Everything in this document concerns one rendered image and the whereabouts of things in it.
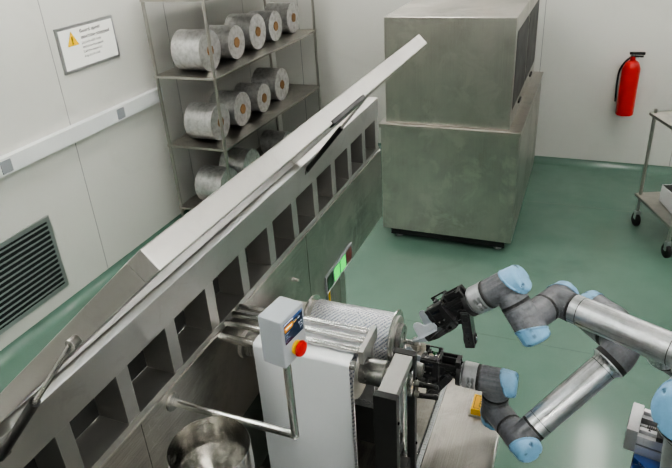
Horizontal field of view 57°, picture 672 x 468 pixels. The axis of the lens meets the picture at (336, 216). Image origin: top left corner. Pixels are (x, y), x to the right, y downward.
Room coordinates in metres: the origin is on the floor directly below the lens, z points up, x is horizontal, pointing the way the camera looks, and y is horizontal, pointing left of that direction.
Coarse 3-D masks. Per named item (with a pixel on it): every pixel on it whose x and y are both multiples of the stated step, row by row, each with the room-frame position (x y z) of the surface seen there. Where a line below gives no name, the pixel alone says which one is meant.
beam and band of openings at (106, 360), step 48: (336, 144) 1.92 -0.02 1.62; (288, 192) 1.58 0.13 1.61; (336, 192) 1.90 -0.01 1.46; (240, 240) 1.33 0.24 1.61; (288, 240) 1.59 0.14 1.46; (192, 288) 1.13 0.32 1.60; (240, 288) 1.32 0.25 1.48; (144, 336) 0.98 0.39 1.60; (192, 336) 1.16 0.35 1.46; (96, 384) 0.85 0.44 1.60; (144, 384) 1.01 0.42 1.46; (0, 432) 0.69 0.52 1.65; (48, 432) 0.75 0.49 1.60; (96, 432) 0.88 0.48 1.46
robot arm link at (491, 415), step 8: (488, 400) 1.31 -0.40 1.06; (480, 408) 1.34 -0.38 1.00; (488, 408) 1.30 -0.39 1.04; (496, 408) 1.29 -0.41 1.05; (504, 408) 1.28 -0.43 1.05; (488, 416) 1.29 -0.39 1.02; (496, 416) 1.27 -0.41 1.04; (504, 416) 1.26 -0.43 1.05; (488, 424) 1.29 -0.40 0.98; (496, 424) 1.25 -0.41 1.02
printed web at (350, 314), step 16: (320, 304) 1.46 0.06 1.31; (336, 304) 1.46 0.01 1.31; (336, 320) 1.40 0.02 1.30; (352, 320) 1.39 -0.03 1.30; (368, 320) 1.38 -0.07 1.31; (384, 320) 1.37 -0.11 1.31; (384, 336) 1.34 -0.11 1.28; (384, 352) 1.33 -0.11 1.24; (352, 384) 1.08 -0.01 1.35; (352, 400) 1.08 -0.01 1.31; (368, 400) 1.22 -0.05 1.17; (352, 416) 1.08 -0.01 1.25
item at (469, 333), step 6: (462, 312) 1.30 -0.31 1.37; (462, 318) 1.29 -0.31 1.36; (468, 318) 1.29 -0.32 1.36; (462, 324) 1.29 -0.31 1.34; (468, 324) 1.29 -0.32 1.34; (474, 324) 1.32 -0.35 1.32; (468, 330) 1.29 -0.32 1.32; (474, 330) 1.31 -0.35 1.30; (468, 336) 1.28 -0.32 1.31; (474, 336) 1.29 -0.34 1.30; (468, 342) 1.29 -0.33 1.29; (474, 342) 1.29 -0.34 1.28
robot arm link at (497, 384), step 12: (480, 372) 1.33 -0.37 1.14; (492, 372) 1.32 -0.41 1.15; (504, 372) 1.32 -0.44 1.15; (516, 372) 1.32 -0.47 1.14; (480, 384) 1.31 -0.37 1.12; (492, 384) 1.30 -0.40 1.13; (504, 384) 1.29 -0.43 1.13; (516, 384) 1.29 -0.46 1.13; (492, 396) 1.29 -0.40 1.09; (504, 396) 1.29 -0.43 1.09
